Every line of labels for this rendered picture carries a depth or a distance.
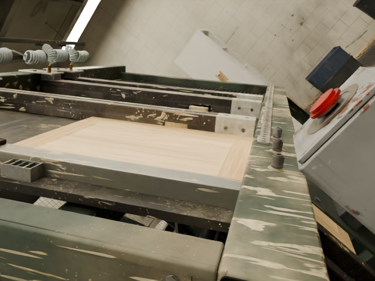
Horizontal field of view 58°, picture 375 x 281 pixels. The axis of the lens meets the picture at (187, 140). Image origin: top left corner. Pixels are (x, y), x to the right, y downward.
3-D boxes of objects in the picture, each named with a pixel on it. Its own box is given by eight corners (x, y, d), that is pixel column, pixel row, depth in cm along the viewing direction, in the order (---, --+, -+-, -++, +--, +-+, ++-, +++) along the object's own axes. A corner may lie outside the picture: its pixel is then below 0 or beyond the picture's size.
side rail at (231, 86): (265, 102, 238) (267, 86, 235) (121, 86, 262) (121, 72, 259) (265, 100, 246) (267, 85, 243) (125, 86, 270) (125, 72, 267)
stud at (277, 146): (282, 153, 81) (283, 141, 80) (271, 151, 81) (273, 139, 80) (282, 150, 83) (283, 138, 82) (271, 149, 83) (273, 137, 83)
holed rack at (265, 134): (269, 145, 87) (269, 143, 87) (258, 143, 88) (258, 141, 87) (274, 86, 242) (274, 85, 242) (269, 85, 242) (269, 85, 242)
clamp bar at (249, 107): (259, 119, 143) (266, 62, 137) (19, 91, 170) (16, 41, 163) (259, 115, 153) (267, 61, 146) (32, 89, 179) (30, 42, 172)
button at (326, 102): (355, 101, 33) (338, 87, 33) (324, 131, 34) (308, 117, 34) (347, 96, 36) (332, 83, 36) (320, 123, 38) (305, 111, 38)
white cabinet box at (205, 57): (312, 125, 460) (197, 28, 467) (282, 154, 483) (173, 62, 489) (309, 116, 517) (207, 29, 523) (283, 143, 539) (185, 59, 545)
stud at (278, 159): (283, 170, 68) (285, 156, 68) (270, 169, 69) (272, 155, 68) (282, 166, 71) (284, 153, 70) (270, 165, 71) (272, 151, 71)
